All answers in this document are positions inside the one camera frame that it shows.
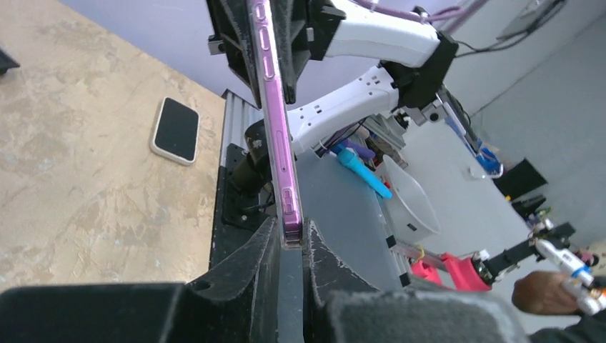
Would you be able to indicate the phone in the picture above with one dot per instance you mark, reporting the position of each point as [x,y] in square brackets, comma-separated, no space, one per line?
[175,132]
[277,128]

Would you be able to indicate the cyan plastic tool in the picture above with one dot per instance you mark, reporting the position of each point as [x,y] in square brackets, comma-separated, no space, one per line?
[351,161]

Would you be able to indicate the white handheld device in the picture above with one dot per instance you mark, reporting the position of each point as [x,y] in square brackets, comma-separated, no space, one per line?
[587,289]

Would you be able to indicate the red plastic part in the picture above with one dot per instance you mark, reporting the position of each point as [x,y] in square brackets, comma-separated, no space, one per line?
[466,274]

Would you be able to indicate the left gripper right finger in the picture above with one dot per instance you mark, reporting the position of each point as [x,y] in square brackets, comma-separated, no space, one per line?
[340,306]

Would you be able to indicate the aluminium frame rail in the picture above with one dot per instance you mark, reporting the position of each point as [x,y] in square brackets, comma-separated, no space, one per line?
[239,115]

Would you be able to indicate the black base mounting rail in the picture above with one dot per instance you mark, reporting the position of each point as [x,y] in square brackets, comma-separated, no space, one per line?
[239,208]

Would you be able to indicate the black white chessboard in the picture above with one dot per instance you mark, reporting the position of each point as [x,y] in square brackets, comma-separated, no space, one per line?
[7,62]

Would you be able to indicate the phone in white case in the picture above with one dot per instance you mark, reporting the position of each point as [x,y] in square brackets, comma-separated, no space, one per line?
[175,132]

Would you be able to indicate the white plastic bowl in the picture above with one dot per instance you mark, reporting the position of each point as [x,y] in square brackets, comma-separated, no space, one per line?
[409,209]

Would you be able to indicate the person's hand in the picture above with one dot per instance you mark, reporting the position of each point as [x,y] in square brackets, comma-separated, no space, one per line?
[543,293]

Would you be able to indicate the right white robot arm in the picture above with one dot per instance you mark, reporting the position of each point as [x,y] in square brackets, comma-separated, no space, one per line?
[410,60]

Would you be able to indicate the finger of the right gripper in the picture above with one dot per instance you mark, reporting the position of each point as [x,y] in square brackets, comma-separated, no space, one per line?
[231,24]
[290,30]

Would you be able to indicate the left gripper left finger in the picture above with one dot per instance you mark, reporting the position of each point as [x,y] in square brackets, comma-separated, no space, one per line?
[235,301]

